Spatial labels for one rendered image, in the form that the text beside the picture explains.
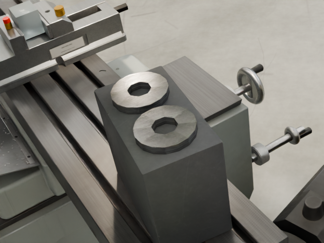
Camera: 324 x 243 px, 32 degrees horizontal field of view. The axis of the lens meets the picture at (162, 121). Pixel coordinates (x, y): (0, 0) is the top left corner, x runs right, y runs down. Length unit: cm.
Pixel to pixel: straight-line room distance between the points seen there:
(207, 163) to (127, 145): 11
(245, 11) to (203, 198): 250
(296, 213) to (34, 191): 58
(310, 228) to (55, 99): 62
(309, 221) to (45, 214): 59
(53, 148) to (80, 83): 21
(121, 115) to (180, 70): 76
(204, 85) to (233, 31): 158
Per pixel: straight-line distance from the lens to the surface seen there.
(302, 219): 129
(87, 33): 133
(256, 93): 164
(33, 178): 124
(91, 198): 98
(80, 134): 112
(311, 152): 232
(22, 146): 125
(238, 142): 151
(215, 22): 318
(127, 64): 148
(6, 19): 130
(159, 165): 74
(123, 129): 81
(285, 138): 164
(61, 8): 130
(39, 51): 131
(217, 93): 147
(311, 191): 135
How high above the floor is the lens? 161
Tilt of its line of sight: 40 degrees down
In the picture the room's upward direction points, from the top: 11 degrees counter-clockwise
